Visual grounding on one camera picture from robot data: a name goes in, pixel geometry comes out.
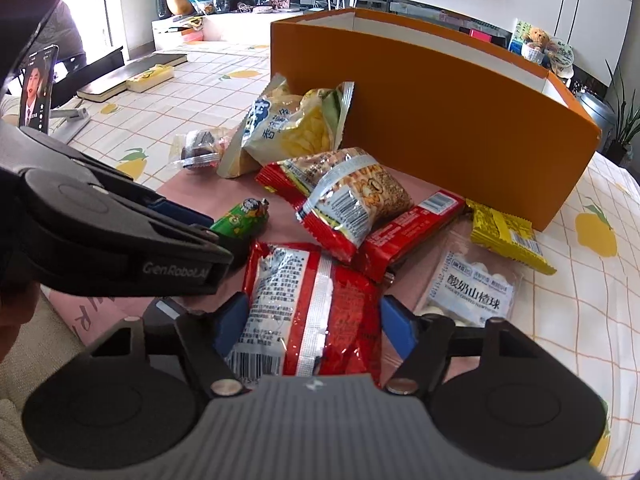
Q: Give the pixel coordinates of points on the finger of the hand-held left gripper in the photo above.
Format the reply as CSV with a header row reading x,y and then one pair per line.
x,y
200,247
185,212

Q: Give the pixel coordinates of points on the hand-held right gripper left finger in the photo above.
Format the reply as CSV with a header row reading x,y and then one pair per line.
x,y
232,320

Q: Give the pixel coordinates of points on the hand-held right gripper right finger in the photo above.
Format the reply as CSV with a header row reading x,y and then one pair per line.
x,y
397,327

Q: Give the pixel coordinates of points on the small green snack packet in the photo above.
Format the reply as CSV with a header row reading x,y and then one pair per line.
x,y
240,220

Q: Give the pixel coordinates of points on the large red snack packet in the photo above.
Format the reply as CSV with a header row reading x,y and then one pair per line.
x,y
345,320

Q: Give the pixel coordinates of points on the clear-wrapped dark pastry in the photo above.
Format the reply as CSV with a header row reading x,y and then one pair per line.
x,y
200,152

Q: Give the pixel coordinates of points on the red chocolate bar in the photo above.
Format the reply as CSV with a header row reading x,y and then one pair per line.
x,y
400,240

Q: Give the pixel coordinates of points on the orange cardboard box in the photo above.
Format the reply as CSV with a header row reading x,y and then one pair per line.
x,y
450,135

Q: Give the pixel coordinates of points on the pink paper mat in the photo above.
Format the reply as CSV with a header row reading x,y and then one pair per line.
x,y
187,187

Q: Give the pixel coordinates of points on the white candy ball packet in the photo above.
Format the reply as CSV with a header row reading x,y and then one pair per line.
x,y
470,285

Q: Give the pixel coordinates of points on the white phone stand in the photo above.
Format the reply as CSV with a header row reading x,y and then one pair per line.
x,y
70,122

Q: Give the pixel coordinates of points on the black smartphone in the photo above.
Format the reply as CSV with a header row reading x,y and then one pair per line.
x,y
37,90

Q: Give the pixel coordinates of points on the yellow corn puff packet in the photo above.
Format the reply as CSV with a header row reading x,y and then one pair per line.
x,y
295,130

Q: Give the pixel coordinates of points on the red peanut snack packet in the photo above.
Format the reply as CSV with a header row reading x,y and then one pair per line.
x,y
350,195

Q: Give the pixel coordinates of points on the small yellow snack packet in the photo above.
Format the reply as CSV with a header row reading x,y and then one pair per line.
x,y
505,232

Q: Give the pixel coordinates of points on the black book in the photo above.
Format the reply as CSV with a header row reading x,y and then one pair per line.
x,y
125,75

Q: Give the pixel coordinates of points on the lemon print tablecloth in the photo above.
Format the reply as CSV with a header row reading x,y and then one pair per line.
x,y
575,310

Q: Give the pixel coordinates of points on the white low cabinet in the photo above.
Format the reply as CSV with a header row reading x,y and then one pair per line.
x,y
170,30

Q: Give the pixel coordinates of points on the blue snack bag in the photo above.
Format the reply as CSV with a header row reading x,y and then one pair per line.
x,y
200,1

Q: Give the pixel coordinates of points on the silver metal bin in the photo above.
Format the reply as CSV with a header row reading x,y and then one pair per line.
x,y
597,115

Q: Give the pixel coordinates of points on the dark tv console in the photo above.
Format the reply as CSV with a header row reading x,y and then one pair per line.
x,y
400,5

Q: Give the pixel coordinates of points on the tall plant in black pot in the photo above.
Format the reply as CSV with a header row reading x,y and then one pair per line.
x,y
622,120

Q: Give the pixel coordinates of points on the brown teddy bear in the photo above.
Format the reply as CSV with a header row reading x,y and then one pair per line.
x,y
536,42

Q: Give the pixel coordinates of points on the round printed hand fan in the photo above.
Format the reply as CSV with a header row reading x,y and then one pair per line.
x,y
562,52

